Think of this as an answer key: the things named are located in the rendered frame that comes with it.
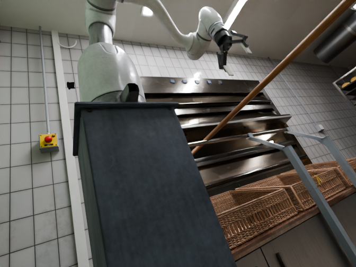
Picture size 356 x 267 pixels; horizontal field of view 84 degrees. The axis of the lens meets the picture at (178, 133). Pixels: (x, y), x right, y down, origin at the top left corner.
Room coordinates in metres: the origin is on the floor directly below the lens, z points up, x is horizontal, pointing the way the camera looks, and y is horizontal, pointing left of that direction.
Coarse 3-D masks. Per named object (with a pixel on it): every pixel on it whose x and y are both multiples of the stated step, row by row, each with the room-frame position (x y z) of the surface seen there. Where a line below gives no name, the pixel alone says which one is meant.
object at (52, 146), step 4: (40, 136) 1.00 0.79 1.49; (44, 136) 1.01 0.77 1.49; (56, 136) 1.05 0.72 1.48; (40, 140) 1.00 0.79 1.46; (52, 140) 1.03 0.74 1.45; (56, 140) 1.05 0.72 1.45; (40, 144) 1.00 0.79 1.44; (44, 144) 1.01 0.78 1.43; (48, 144) 1.02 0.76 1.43; (52, 144) 1.03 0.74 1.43; (56, 144) 1.04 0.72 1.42; (40, 148) 1.00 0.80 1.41; (44, 148) 1.02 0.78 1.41; (48, 148) 1.03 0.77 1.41; (52, 148) 1.05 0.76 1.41; (56, 148) 1.07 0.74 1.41; (44, 152) 1.06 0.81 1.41; (48, 152) 1.07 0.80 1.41
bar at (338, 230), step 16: (288, 128) 1.70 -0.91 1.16; (192, 144) 1.18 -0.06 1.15; (272, 144) 1.34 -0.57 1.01; (336, 160) 1.54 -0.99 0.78; (304, 176) 1.27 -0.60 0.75; (352, 176) 1.52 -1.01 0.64; (320, 192) 1.27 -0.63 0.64; (320, 208) 1.28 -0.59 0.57; (336, 224) 1.26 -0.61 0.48; (352, 256) 1.27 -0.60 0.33
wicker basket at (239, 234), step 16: (224, 192) 1.66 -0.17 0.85; (240, 192) 1.59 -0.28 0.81; (256, 192) 1.47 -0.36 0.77; (272, 192) 1.25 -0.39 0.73; (224, 208) 1.59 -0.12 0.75; (240, 208) 1.09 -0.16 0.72; (256, 208) 1.16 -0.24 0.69; (272, 208) 1.22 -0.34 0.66; (288, 208) 1.28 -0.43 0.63; (224, 224) 1.03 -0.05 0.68; (240, 224) 1.59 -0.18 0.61; (256, 224) 1.13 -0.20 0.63; (272, 224) 1.18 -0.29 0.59; (240, 240) 1.06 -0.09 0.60
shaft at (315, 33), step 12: (348, 0) 0.50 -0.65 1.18; (336, 12) 0.53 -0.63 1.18; (324, 24) 0.57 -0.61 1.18; (312, 36) 0.60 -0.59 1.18; (300, 48) 0.65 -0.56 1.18; (288, 60) 0.70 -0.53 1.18; (276, 72) 0.75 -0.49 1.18; (264, 84) 0.82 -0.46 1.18; (252, 96) 0.89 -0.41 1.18; (240, 108) 0.97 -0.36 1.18; (228, 120) 1.08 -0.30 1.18; (216, 132) 1.20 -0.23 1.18
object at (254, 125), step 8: (240, 120) 1.79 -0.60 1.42; (248, 120) 1.85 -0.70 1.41; (256, 120) 1.91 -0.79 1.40; (264, 120) 1.99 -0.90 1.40; (272, 120) 2.08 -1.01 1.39; (280, 120) 2.18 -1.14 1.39; (288, 120) 2.28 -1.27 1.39; (184, 128) 1.45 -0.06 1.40; (192, 128) 1.51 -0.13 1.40; (200, 128) 1.56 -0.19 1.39; (208, 128) 1.62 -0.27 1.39; (224, 128) 1.75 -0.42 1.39; (232, 128) 1.82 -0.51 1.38; (240, 128) 1.90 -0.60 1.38; (248, 128) 1.99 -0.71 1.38; (256, 128) 2.08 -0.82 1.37; (264, 128) 2.17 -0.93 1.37; (272, 128) 2.28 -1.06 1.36; (192, 136) 1.62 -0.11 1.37; (200, 136) 1.68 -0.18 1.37; (216, 136) 1.82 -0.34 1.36; (224, 136) 1.89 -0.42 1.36
